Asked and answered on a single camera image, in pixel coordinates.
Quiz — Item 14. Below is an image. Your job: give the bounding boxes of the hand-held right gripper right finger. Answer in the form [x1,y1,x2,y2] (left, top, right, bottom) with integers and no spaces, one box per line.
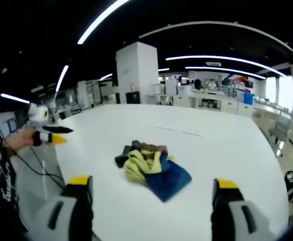
[210,178,279,241]

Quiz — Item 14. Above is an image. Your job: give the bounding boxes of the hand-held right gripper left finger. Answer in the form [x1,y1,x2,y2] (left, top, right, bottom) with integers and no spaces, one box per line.
[25,175,94,241]

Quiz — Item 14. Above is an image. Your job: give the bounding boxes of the black garment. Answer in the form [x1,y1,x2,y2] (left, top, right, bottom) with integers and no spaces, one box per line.
[114,140,143,169]

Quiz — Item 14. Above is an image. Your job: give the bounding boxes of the blue garment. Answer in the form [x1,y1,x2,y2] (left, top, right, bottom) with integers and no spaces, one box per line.
[143,152,193,203]

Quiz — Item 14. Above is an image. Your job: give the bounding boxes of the yellow-green garment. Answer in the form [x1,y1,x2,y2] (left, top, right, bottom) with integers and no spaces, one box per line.
[122,149,175,183]

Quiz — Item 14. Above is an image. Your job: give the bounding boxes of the brown garment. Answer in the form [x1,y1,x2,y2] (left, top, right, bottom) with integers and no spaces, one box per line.
[139,142,169,160]

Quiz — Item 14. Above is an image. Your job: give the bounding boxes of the person's left hand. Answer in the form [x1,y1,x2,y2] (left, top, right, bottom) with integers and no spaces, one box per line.
[4,127,37,158]

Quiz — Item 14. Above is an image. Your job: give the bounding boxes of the ceiling light strip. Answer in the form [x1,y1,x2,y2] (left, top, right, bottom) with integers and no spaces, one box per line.
[165,55,287,77]
[77,0,132,45]
[0,93,31,104]
[55,65,69,92]

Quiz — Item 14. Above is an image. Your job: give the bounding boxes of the white sign board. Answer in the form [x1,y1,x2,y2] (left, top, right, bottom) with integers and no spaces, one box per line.
[0,111,20,138]

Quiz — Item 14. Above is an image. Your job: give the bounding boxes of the person's black printed shirt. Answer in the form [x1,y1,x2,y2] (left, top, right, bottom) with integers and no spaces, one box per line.
[0,99,29,234]

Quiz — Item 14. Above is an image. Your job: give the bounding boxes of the black box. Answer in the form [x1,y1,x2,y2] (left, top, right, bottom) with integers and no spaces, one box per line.
[125,91,140,104]

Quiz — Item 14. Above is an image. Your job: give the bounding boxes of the grey office chair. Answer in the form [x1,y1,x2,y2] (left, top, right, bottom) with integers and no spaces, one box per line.
[268,115,292,147]

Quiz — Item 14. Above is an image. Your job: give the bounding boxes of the white square pillar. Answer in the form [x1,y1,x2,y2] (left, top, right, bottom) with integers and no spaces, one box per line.
[115,41,159,104]

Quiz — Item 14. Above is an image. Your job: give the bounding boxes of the white counter cabinets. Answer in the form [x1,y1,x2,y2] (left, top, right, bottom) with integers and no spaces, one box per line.
[146,90,254,116]

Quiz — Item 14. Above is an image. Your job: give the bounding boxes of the blue bin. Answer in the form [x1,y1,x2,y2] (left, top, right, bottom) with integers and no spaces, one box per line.
[243,92,255,104]

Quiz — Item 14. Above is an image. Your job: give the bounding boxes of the black cable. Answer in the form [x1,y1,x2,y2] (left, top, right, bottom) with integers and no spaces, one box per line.
[15,145,67,189]

